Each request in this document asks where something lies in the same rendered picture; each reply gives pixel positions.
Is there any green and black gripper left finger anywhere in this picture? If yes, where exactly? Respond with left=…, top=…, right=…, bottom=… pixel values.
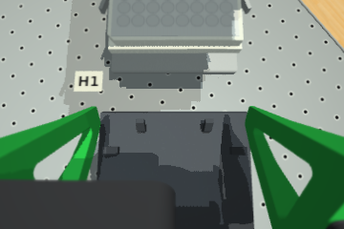
left=0, top=106, right=100, bottom=180

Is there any grey plate hotel rack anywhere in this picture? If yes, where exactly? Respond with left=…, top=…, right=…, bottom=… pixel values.
left=98, top=0, right=237, bottom=73

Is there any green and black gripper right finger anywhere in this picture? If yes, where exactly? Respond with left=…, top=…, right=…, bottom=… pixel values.
left=245, top=106, right=344, bottom=229

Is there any grey well plate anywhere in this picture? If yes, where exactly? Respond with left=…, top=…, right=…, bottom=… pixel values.
left=107, top=0, right=244, bottom=53

